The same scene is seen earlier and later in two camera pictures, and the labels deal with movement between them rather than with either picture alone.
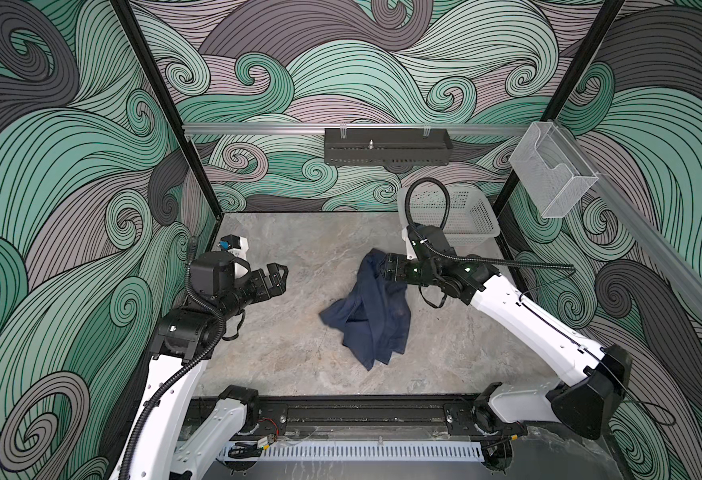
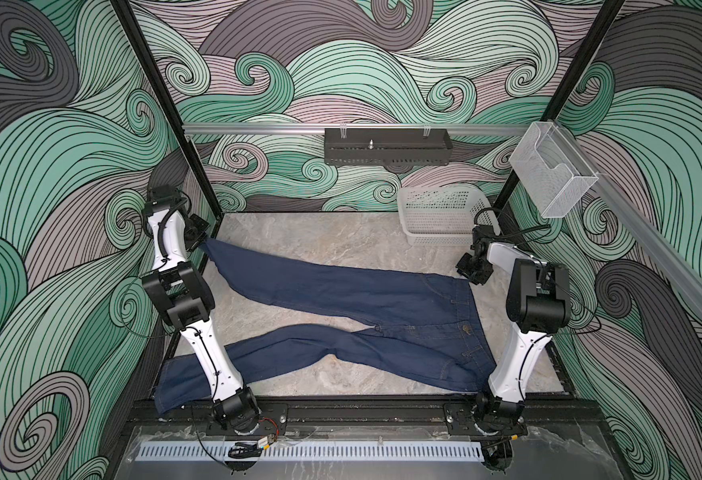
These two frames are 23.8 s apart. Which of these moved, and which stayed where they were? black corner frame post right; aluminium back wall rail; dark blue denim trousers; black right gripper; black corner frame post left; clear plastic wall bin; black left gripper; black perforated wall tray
Moved: black left gripper; dark blue denim trousers; black right gripper
Stayed: aluminium back wall rail; black perforated wall tray; clear plastic wall bin; black corner frame post left; black corner frame post right
